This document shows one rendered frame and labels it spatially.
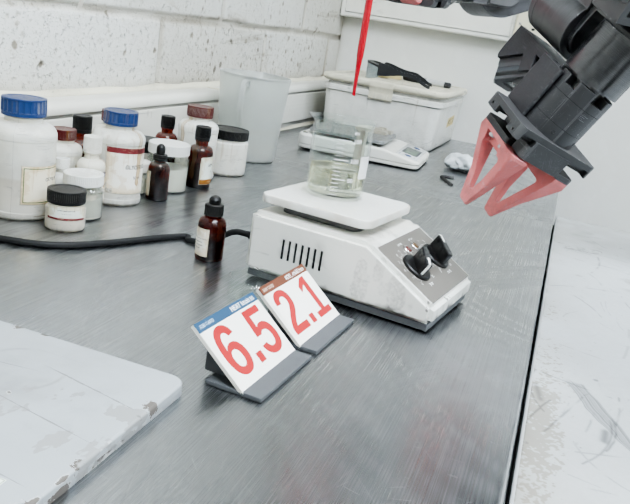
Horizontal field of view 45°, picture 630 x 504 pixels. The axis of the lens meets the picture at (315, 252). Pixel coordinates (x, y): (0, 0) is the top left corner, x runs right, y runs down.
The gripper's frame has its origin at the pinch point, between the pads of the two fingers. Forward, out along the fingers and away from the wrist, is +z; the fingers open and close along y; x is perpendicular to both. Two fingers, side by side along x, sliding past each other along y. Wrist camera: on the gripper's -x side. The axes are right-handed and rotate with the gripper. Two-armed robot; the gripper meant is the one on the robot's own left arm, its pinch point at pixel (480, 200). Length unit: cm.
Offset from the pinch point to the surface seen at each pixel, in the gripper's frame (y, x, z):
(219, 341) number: 25.4, 17.5, 11.5
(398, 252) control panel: 6.2, 3.2, 7.2
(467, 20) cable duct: -66, -123, 6
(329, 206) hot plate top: 12.2, -1.9, 8.3
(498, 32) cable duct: -73, -118, 3
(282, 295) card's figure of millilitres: 17.8, 9.3, 12.0
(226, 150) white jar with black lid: 5, -46, 30
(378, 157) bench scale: -33, -67, 28
